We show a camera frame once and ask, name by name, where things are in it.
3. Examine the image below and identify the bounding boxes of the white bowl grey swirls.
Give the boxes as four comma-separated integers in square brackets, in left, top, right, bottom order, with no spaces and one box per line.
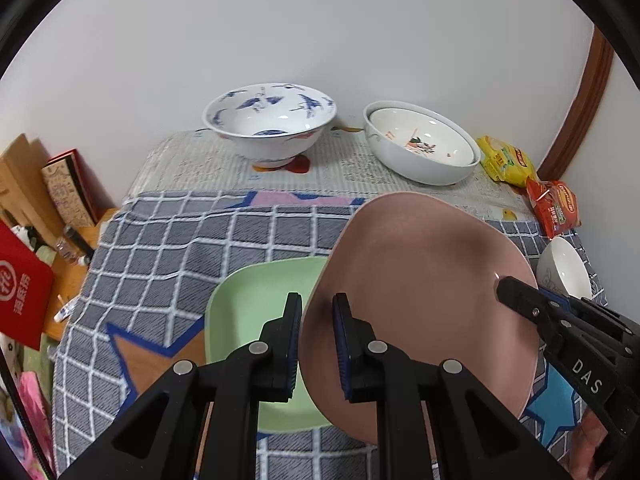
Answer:
[536,236,592,299]

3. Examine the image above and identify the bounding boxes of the pink plate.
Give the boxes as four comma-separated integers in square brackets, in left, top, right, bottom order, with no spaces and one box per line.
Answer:
[298,192,539,444]

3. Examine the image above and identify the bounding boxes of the person's right hand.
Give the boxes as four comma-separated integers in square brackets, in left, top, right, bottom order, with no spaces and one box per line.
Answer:
[567,408,608,480]

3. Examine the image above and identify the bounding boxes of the red chips bag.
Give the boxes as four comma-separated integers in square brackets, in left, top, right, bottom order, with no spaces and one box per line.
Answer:
[526,178,582,238]

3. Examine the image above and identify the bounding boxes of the grey checked tablecloth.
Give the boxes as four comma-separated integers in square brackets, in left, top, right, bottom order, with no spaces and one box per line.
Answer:
[51,188,609,480]

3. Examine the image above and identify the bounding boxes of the green square plate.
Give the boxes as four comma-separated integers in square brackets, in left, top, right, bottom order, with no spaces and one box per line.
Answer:
[204,257,329,434]

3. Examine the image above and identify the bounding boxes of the yellow chips bag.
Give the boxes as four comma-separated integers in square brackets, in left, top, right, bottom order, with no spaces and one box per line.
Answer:
[476,136,537,188]

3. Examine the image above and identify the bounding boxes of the wooden side table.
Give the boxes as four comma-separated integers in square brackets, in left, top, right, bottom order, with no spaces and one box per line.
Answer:
[42,208,118,341]

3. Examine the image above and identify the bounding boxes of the large white bowl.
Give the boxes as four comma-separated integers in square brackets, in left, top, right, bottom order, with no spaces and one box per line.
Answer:
[363,101,480,186]

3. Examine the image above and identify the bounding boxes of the red paper bag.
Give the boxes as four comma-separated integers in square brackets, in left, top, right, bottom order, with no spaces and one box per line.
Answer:
[0,222,54,350]

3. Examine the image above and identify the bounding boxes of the white floral inner bowl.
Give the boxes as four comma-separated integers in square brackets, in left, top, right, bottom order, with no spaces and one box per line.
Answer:
[369,107,478,167]

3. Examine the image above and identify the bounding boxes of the patterned box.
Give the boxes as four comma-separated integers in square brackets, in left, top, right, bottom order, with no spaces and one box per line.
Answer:
[41,148,114,230]

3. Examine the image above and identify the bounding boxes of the newspaper sheet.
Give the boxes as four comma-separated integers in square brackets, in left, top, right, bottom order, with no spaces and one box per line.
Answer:
[127,129,534,221]

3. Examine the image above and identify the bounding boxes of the cardboard box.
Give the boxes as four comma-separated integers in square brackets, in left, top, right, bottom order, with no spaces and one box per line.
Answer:
[1,133,64,248]

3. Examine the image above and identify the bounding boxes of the blue white patterned bowl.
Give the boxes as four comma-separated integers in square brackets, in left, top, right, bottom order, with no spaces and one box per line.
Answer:
[202,82,337,169]

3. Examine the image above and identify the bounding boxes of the brown wooden door frame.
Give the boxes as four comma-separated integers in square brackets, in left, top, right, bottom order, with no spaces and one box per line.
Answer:
[537,26,614,180]

